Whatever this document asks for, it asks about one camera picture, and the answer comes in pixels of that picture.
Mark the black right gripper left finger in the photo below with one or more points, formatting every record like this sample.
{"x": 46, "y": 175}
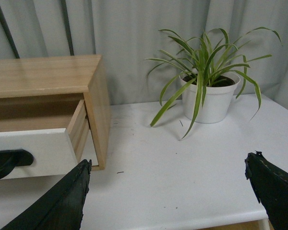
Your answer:
{"x": 61, "y": 207}

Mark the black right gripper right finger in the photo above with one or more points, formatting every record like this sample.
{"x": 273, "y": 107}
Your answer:
{"x": 270, "y": 186}

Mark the white front wooden drawer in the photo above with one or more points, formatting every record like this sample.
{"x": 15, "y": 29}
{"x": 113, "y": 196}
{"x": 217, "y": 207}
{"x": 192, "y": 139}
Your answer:
{"x": 54, "y": 132}

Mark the light wooden drawer cabinet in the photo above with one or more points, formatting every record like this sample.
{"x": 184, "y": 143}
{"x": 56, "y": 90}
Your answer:
{"x": 62, "y": 78}

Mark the white plant pot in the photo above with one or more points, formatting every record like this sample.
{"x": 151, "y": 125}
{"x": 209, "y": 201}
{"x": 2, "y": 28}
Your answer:
{"x": 216, "y": 102}

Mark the green spider plant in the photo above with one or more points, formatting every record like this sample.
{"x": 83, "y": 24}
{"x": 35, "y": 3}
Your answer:
{"x": 204, "y": 67}

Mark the grey curtain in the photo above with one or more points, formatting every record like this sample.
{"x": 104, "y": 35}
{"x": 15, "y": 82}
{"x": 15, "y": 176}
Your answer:
{"x": 128, "y": 32}

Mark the black drawer handle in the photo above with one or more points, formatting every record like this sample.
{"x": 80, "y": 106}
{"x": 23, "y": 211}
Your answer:
{"x": 9, "y": 159}

